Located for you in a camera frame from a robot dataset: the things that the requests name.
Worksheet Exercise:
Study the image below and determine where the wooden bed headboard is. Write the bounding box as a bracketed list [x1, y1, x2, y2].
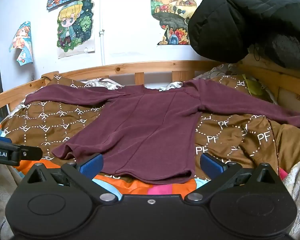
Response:
[0, 52, 300, 120]

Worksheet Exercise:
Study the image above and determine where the yellow-green cloth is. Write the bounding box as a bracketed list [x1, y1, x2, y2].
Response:
[242, 74, 266, 98]

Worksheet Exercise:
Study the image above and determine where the beige fleece blanket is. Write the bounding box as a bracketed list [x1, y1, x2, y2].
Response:
[282, 156, 300, 240]
[0, 162, 24, 240]

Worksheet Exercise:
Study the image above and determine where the floral white pillow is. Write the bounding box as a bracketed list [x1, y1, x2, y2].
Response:
[84, 64, 243, 92]

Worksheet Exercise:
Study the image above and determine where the maroon long-sleeve sweater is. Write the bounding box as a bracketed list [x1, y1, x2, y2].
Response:
[25, 78, 300, 185]

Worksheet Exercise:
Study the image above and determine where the white wall pipe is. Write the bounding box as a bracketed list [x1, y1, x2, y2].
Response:
[99, 0, 105, 67]

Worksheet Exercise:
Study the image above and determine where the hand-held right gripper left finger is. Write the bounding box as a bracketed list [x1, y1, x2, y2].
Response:
[21, 153, 120, 204]

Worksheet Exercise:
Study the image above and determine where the landscape drawing wall poster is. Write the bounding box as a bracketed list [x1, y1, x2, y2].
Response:
[150, 0, 198, 46]

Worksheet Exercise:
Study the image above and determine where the brown patterned blanket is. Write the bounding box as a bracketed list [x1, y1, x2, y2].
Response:
[0, 75, 300, 180]

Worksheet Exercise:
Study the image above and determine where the black puffer jacket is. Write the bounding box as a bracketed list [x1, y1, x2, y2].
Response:
[189, 0, 300, 68]

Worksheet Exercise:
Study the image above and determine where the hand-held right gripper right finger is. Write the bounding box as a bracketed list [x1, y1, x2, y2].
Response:
[185, 153, 285, 203]

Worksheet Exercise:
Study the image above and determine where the curled cartoon wall poster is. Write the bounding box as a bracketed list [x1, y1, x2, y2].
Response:
[9, 21, 34, 66]

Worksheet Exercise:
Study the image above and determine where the cartoon boy wall poster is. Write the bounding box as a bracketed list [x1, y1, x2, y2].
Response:
[56, 0, 96, 59]

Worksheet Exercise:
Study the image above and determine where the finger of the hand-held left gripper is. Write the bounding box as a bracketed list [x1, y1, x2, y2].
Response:
[20, 146, 43, 160]

